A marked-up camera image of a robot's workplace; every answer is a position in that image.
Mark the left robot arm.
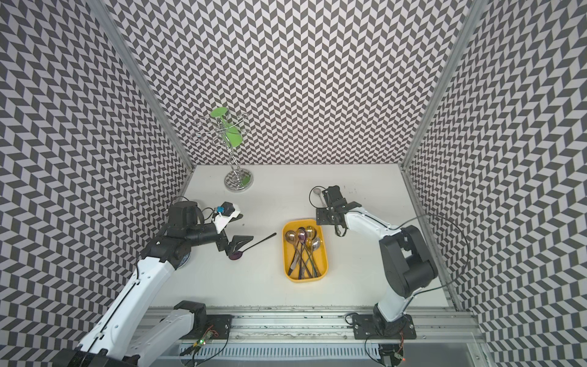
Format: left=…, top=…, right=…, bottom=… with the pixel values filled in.
left=51, top=201, right=242, bottom=366

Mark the yellow plastic storage box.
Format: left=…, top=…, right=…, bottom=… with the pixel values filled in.
left=281, top=219, right=329, bottom=283

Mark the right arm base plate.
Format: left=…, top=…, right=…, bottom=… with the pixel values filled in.
left=345, top=313, right=417, bottom=340

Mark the aluminium corner post right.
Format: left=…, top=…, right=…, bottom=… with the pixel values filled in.
left=401, top=0, right=489, bottom=171

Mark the green plastic cup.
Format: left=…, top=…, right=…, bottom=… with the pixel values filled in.
left=210, top=107, right=243, bottom=148

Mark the purple spoon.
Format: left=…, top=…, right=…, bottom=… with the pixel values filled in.
left=297, top=227, right=307, bottom=280

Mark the copper handled spoon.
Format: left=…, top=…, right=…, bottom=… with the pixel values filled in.
left=285, top=230, right=305, bottom=280

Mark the teal handled iridescent spoon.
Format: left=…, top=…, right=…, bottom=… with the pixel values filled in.
left=297, top=238, right=319, bottom=278

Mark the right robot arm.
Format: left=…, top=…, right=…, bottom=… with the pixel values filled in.
left=316, top=185, right=438, bottom=337

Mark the blue patterned plate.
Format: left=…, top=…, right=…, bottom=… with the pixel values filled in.
left=177, top=253, right=190, bottom=269

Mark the chrome cup holder stand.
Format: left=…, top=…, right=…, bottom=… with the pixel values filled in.
left=192, top=110, right=253, bottom=193

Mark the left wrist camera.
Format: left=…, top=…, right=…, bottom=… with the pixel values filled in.
left=212, top=202, right=241, bottom=234

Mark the aluminium front rail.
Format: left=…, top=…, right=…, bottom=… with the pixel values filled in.
left=206, top=306, right=485, bottom=344

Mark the small silver spoon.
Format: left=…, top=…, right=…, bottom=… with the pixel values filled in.
left=312, top=187, right=323, bottom=198

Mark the aluminium corner post left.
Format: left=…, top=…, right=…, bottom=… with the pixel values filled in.
left=87, top=0, right=194, bottom=171

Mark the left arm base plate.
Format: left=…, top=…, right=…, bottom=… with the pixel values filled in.
left=193, top=314, right=233, bottom=340

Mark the gold round spoon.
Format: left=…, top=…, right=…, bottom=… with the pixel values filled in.
left=306, top=226, right=321, bottom=278

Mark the aluminium corner post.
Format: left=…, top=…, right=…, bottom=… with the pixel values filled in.
left=87, top=0, right=194, bottom=171
left=401, top=0, right=489, bottom=171

